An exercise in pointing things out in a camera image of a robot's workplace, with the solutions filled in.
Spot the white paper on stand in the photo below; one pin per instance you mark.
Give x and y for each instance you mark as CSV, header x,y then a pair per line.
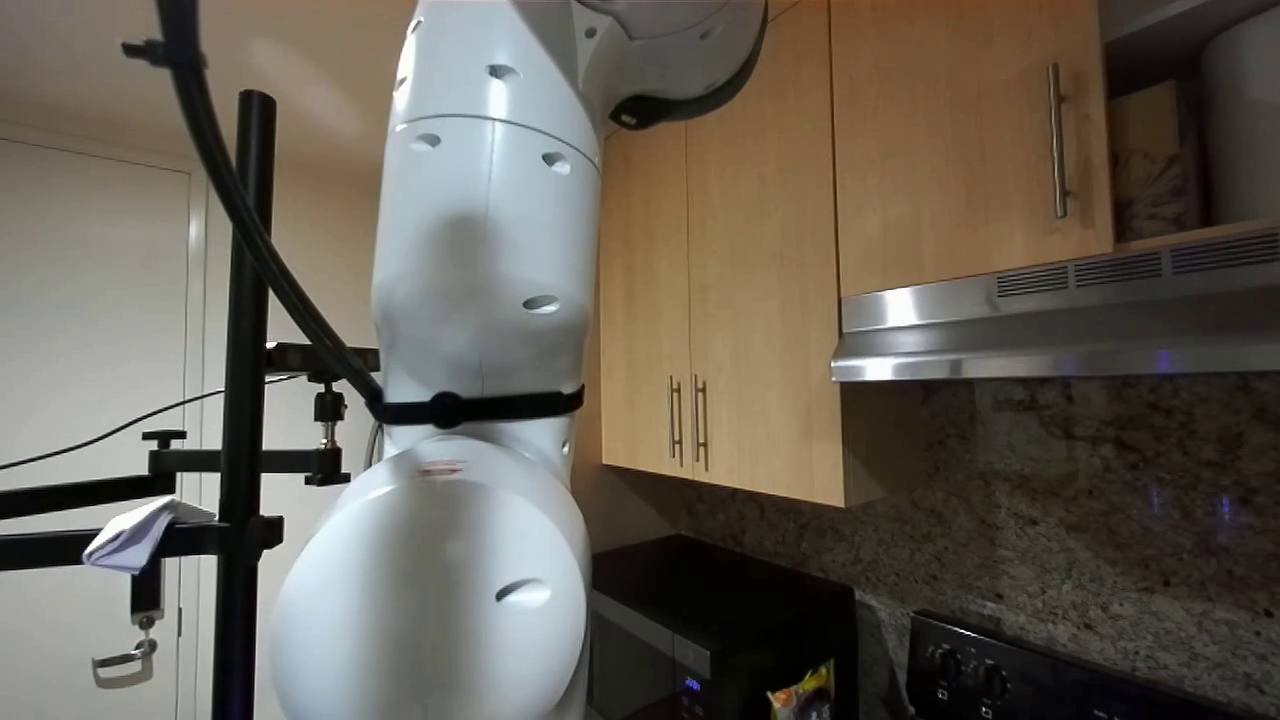
x,y
135,539

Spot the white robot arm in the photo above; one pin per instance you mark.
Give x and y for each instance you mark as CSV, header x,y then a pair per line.
x,y
448,581

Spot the black stove control panel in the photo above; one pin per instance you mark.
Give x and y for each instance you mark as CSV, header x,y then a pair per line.
x,y
973,675

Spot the black camera stand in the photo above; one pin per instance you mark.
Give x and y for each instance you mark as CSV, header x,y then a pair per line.
x,y
275,325

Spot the black microwave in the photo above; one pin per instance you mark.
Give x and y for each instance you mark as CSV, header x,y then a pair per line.
x,y
684,628

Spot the stainless steel range hood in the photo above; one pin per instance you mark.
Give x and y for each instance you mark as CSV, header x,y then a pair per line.
x,y
1182,305

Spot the tall wooden cabinet block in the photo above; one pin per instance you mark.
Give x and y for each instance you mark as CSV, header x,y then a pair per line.
x,y
719,285

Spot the white jar in cabinet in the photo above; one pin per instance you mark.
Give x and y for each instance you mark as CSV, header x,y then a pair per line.
x,y
1241,119

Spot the left cabinet door over hood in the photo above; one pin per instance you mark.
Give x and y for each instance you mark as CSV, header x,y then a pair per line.
x,y
968,138

